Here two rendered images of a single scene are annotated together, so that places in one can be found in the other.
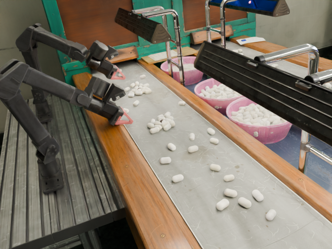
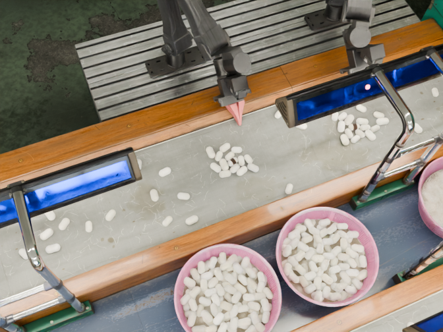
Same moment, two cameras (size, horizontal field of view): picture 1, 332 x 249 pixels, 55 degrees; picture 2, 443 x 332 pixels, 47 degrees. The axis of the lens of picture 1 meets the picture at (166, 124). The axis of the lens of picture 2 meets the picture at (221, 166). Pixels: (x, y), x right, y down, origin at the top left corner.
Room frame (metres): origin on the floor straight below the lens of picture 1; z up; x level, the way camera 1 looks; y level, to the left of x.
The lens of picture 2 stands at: (0.99, -0.67, 2.02)
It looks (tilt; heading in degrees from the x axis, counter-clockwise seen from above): 62 degrees down; 82
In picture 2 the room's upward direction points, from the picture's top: 4 degrees clockwise
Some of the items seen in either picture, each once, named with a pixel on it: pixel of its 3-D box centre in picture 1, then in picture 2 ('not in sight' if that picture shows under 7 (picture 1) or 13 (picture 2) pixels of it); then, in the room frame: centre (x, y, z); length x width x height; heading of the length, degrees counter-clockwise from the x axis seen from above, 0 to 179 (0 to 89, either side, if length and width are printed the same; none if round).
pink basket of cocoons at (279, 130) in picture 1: (261, 120); (227, 299); (1.07, -0.37, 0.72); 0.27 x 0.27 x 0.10
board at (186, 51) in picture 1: (169, 55); not in sight; (1.96, -0.08, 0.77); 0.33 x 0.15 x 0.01; 108
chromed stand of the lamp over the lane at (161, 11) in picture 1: (158, 56); (390, 134); (1.53, -0.01, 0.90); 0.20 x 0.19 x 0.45; 18
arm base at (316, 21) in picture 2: (42, 107); (334, 8); (1.54, 0.63, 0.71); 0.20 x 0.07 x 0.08; 18
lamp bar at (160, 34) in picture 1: (137, 21); (399, 68); (1.51, 0.07, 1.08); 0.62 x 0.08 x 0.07; 18
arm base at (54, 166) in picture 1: (48, 166); (175, 55); (0.97, 0.44, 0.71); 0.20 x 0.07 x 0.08; 18
